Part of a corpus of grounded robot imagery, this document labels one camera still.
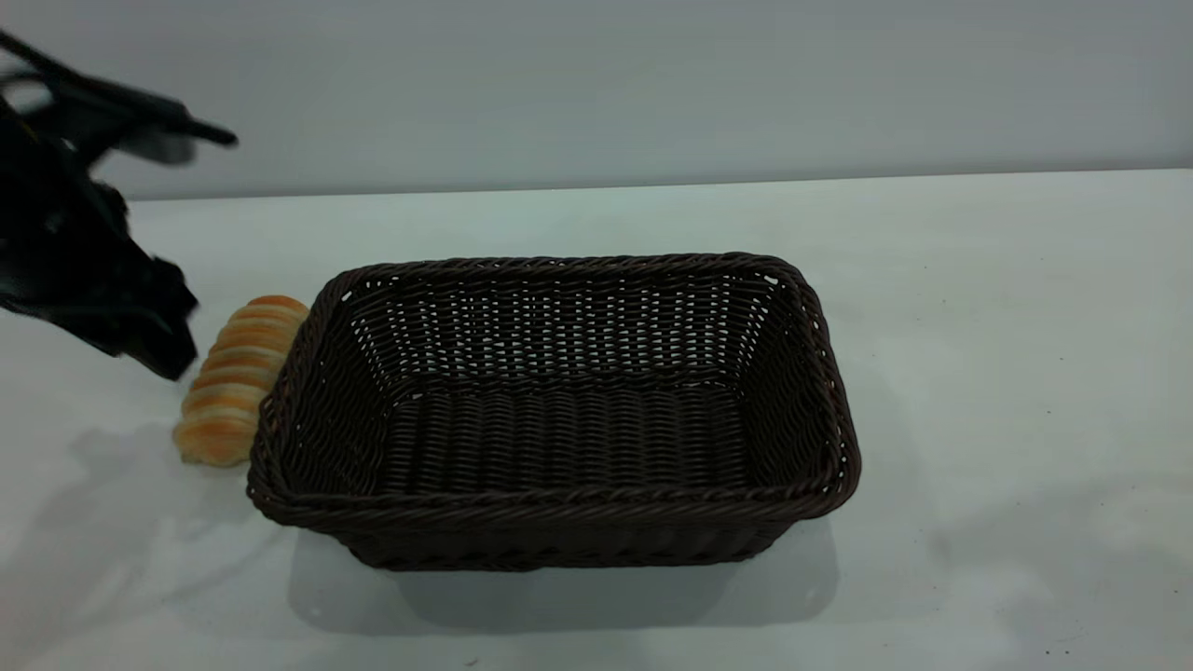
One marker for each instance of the dark brown woven wicker basket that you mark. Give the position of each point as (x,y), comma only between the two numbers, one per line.
(559,508)

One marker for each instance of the ridged golden bread loaf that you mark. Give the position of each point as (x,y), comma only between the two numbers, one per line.
(224,410)

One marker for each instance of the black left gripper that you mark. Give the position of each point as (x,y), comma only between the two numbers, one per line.
(51,233)

